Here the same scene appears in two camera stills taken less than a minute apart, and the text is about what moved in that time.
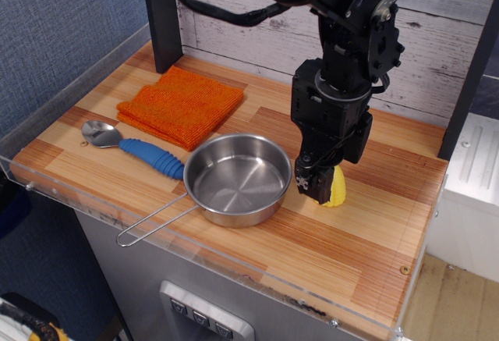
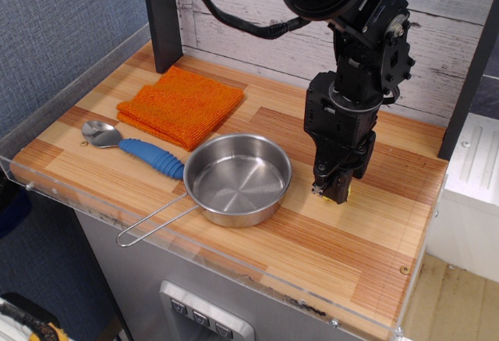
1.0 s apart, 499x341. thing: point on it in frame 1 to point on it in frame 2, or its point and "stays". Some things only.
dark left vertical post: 163,15 stays
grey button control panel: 188,316 stays
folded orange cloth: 182,108 stays
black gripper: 324,123 to 338,133
